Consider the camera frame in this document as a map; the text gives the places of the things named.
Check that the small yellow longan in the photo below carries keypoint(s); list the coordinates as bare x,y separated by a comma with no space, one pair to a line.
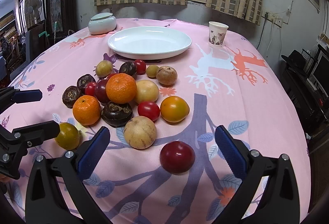
152,70

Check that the red cherry tomato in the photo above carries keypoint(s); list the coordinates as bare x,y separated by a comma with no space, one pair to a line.
110,75
140,66
149,109
90,89

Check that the striped pepino melon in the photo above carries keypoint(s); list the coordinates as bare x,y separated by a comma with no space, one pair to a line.
140,132

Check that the large dark plum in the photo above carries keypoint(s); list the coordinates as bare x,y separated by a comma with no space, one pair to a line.
100,91

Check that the yellow green tomato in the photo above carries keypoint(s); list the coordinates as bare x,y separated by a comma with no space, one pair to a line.
68,137

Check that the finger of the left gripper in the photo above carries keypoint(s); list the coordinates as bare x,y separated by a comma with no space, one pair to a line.
34,134
10,96

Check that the large orange mandarin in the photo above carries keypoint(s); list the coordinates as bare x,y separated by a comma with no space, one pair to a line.
121,88

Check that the yellow green round fruit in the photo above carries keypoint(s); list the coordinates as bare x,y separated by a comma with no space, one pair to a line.
104,68

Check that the dark red plum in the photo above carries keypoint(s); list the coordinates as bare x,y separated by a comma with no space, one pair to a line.
177,157

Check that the pale yellow round fruit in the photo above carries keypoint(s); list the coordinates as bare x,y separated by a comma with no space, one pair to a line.
146,91

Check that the white lidded ceramic jar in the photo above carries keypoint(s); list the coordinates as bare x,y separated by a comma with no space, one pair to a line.
102,23

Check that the patterned paper cup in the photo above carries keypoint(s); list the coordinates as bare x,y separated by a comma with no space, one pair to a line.
217,33

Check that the standing electric fan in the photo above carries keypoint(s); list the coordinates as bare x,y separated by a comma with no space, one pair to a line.
32,12

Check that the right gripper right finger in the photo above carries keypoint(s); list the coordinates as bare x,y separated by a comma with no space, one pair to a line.
279,202

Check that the white oval plate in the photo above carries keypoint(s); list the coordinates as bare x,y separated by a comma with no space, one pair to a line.
149,42

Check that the pink patterned tablecloth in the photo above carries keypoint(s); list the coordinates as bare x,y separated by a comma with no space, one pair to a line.
232,86

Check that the black tv stand shelf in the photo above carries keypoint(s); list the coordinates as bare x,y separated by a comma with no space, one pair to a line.
310,102

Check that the wall power socket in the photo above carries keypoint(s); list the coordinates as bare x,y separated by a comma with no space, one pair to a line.
274,18

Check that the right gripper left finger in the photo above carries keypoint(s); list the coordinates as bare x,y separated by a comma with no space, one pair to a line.
44,200

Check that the orange yellow tomato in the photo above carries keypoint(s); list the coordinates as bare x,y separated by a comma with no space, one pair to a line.
174,109

